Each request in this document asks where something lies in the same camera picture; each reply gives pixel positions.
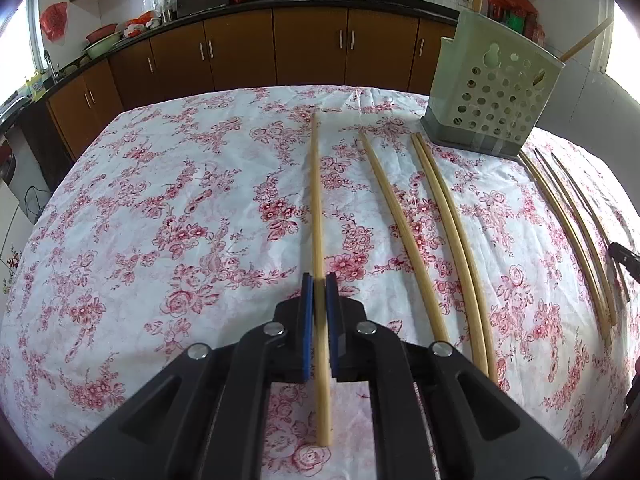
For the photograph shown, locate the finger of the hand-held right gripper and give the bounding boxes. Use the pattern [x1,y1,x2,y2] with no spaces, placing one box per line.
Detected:
[607,241,640,286]

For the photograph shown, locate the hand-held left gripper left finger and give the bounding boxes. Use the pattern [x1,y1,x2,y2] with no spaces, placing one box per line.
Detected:
[54,272,321,480]

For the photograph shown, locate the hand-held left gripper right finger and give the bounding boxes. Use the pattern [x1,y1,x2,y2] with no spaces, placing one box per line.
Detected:
[325,273,583,480]

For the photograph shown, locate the green perforated chopstick holder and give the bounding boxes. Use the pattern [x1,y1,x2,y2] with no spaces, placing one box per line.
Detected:
[420,9,566,162]

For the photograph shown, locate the red floral tablecloth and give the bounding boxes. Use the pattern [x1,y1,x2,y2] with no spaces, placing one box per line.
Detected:
[0,85,640,480]

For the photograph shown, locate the window beside red bag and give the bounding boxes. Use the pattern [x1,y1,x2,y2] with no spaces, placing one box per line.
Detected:
[600,0,640,81]

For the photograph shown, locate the red box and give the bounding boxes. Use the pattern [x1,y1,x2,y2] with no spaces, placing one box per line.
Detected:
[525,12,546,43]

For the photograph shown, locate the lower wooden kitchen cabinets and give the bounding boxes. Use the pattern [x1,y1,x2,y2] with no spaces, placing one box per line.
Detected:
[45,6,458,161]

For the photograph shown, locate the large red plastic bag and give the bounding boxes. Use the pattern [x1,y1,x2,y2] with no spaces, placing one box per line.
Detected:
[486,0,538,18]

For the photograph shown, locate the red white plastic bag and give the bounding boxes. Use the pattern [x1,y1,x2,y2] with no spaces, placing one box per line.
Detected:
[122,12,161,37]

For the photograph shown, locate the clear glassware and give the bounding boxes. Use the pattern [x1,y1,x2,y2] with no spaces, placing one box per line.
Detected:
[152,0,181,23]

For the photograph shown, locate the red basin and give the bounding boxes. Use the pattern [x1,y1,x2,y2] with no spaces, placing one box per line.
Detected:
[85,22,119,43]

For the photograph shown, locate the window beside sink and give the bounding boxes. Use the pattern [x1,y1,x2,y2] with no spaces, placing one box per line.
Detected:
[0,0,46,106]

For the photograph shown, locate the red plastic bag on wall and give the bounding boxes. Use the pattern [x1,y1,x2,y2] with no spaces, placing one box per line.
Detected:
[40,2,68,46]

